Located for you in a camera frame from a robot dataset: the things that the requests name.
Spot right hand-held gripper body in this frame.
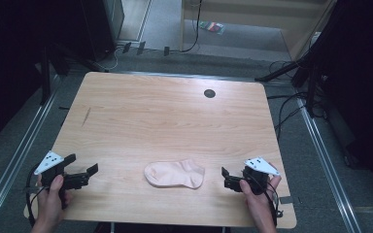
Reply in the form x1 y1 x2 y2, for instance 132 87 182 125
238 156 282 196

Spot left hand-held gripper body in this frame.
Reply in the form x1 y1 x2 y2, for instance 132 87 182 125
33 150 83 210

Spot person's right hand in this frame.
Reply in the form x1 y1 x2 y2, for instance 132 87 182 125
238 162 283 226

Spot person's left hand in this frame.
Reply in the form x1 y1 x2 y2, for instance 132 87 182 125
31 174 74 228

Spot black metal stand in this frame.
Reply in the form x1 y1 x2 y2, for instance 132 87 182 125
39 45 52 106

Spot black tripod stand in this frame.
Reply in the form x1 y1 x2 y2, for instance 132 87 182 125
254 48 323 118

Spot black cabinet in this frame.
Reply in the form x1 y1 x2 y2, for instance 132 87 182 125
80 0 126 62

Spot colourful packet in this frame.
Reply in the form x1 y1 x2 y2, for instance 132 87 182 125
198 20 226 36

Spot wooden partition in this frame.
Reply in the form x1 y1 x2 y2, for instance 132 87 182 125
180 0 338 62

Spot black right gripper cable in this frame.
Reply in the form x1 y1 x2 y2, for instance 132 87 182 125
252 174 285 227

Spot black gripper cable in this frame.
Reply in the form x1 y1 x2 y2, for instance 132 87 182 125
24 163 48 227
252 174 285 227

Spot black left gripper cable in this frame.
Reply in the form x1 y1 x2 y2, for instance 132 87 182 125
24 163 48 227

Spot metal floor rail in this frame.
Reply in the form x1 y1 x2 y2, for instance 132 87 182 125
0 73 61 227
295 96 363 233

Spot black floor cables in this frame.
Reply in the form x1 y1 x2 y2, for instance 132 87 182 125
266 59 309 141

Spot white cable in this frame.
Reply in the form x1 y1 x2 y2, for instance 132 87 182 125
93 48 124 73

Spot black hanging cable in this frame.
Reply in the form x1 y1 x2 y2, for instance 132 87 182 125
179 0 204 53

